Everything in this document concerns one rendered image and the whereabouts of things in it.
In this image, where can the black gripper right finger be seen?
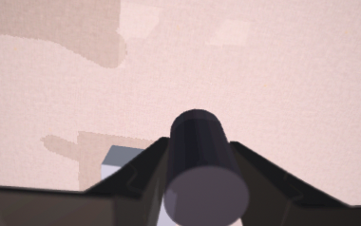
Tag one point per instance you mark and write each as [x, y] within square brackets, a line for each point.
[278, 198]

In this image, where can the dark grey cylinder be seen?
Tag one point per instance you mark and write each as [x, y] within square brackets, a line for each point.
[204, 186]

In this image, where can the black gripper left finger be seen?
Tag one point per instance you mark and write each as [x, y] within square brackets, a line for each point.
[132, 196]

